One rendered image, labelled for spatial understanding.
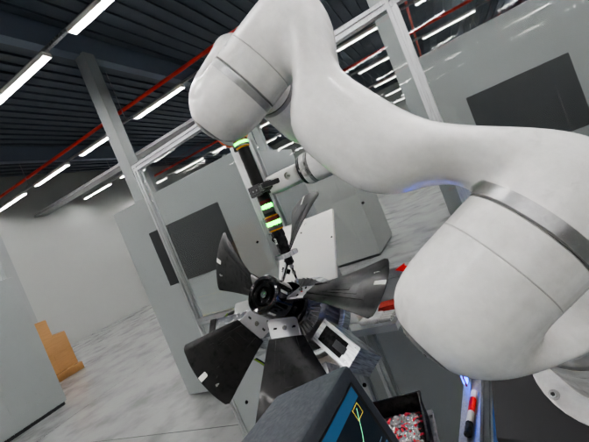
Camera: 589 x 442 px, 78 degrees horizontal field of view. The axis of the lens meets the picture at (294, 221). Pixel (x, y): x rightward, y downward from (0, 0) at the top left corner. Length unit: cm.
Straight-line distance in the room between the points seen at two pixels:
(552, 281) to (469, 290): 6
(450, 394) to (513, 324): 164
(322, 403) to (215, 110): 36
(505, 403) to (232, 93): 63
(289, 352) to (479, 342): 76
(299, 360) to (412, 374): 99
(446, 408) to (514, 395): 129
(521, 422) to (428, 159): 48
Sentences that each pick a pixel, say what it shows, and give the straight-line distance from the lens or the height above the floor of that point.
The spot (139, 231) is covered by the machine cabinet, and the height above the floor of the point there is 179.
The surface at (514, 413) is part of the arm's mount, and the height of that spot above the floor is 99.
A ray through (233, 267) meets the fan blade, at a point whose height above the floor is 131.
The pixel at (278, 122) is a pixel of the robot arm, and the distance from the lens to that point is 76.
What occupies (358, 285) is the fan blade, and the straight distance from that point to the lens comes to 98.
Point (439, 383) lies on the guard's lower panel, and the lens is 195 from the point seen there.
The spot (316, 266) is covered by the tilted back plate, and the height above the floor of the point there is 119.
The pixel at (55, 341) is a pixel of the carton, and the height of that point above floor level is 74.
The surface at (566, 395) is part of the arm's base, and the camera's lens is 71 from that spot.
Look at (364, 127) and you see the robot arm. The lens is 38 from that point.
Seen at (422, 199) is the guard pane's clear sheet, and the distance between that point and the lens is 164.
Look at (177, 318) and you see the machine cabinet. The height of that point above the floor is 84.
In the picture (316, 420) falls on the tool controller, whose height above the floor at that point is 125.
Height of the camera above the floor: 142
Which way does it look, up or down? 2 degrees down
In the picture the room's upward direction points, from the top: 22 degrees counter-clockwise
